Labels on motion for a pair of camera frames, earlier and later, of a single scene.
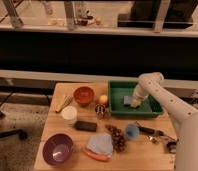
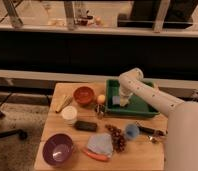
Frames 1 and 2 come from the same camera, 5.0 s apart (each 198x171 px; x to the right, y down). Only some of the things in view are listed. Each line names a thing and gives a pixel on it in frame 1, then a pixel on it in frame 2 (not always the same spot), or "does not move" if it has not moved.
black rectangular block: (85, 125) does not move
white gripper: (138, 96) to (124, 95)
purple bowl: (57, 148) does not move
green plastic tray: (119, 89) does not move
